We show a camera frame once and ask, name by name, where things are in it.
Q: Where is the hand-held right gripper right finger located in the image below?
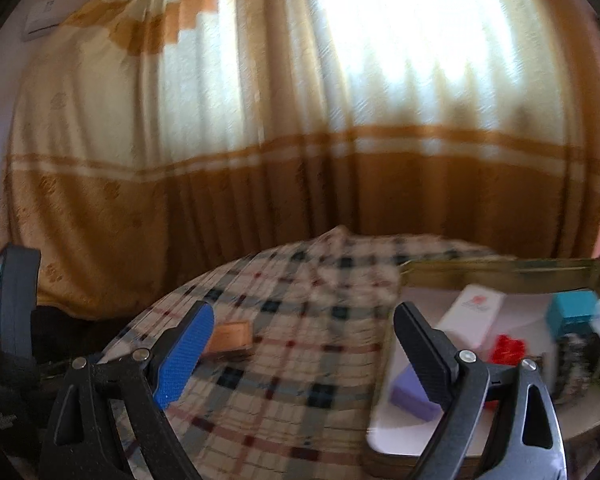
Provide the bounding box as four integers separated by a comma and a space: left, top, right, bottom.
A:
393, 301, 566, 480

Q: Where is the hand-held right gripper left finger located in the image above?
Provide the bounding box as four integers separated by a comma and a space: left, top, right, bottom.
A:
37, 301, 216, 480

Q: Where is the brown rectangular card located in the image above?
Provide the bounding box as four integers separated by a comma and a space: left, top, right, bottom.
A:
205, 322, 255, 361

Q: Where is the pink and white box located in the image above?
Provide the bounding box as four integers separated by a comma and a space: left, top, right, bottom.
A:
437, 284, 508, 353

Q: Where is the red building block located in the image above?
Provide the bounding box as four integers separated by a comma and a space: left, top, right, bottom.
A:
489, 334, 528, 366

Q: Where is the gold metal tin tray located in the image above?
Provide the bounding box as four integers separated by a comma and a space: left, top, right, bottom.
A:
365, 257, 600, 478

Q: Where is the teal building block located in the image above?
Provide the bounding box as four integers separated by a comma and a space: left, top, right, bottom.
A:
545, 290, 600, 338

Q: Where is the purple block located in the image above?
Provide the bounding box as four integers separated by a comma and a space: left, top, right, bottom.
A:
389, 362, 443, 421

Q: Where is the plaid tablecloth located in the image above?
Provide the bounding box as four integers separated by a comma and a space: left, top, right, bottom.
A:
97, 227, 516, 480

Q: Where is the black toy car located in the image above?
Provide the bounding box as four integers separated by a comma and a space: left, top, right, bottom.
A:
550, 332, 600, 403

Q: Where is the beige and orange curtain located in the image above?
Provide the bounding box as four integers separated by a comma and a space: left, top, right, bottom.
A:
0, 0, 600, 321

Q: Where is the white air conditioner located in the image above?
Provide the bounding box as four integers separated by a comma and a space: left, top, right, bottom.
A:
24, 0, 86, 41

